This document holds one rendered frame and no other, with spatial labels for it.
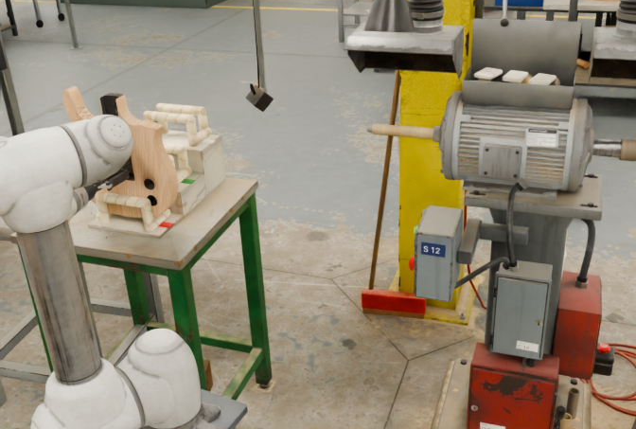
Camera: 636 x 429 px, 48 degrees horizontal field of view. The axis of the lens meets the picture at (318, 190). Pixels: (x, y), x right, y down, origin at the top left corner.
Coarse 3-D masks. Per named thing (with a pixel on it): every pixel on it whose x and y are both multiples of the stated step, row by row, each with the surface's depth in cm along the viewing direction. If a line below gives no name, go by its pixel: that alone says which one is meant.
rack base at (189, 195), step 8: (192, 176) 242; (200, 176) 242; (184, 184) 237; (192, 184) 238; (200, 184) 243; (184, 192) 233; (192, 192) 239; (200, 192) 244; (176, 200) 233; (184, 200) 234; (192, 200) 239; (200, 200) 244; (168, 208) 236; (176, 208) 235; (184, 208) 235; (192, 208) 240; (184, 216) 235
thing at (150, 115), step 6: (144, 114) 246; (150, 114) 245; (156, 114) 244; (162, 114) 244; (168, 114) 243; (174, 114) 243; (180, 114) 242; (156, 120) 246; (162, 120) 244; (168, 120) 243; (174, 120) 242; (180, 120) 241; (186, 120) 241
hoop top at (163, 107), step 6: (156, 108) 253; (162, 108) 252; (168, 108) 251; (174, 108) 250; (180, 108) 250; (186, 108) 249; (192, 108) 248; (198, 108) 248; (204, 108) 248; (186, 114) 250; (192, 114) 249; (198, 114) 248
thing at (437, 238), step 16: (432, 208) 192; (448, 208) 192; (432, 224) 185; (448, 224) 184; (416, 240) 182; (432, 240) 181; (448, 240) 179; (416, 256) 185; (432, 256) 183; (448, 256) 181; (416, 272) 187; (432, 272) 185; (448, 272) 183; (480, 272) 198; (416, 288) 189; (432, 288) 187; (448, 288) 186
